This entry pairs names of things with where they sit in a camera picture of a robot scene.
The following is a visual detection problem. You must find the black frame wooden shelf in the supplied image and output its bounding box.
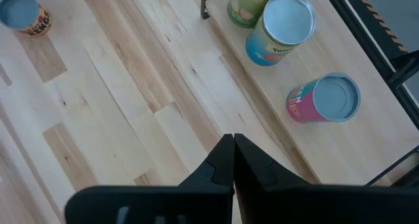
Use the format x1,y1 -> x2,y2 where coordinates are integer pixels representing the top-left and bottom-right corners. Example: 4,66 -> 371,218
200,0 -> 419,187

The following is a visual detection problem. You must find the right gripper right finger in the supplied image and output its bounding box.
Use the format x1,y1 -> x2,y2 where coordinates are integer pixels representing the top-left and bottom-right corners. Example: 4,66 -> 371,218
234,134 -> 419,224

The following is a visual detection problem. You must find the blue tomato can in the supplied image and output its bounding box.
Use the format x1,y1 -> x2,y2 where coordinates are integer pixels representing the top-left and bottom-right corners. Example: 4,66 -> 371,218
245,0 -> 318,67

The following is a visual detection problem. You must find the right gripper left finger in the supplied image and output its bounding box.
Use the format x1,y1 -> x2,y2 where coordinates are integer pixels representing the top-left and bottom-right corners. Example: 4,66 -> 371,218
64,134 -> 235,224

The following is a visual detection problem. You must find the black upright rig frame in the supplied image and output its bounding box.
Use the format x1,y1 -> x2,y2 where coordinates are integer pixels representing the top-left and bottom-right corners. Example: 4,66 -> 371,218
388,50 -> 419,90

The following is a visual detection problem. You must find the yellow spicy black beans can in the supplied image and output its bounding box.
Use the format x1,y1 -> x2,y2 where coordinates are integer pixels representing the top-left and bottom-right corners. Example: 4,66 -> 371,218
0,0 -> 53,38

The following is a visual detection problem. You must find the black hazard-striped floor mat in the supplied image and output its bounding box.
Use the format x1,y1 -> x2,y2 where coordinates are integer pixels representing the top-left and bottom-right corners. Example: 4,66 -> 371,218
338,0 -> 419,54

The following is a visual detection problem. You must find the pink soup can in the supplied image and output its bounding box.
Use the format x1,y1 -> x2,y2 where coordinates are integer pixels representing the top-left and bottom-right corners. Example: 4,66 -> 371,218
285,72 -> 361,124

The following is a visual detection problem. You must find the green pears can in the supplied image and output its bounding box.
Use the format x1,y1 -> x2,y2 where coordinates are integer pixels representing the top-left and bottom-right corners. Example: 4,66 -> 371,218
227,0 -> 282,29

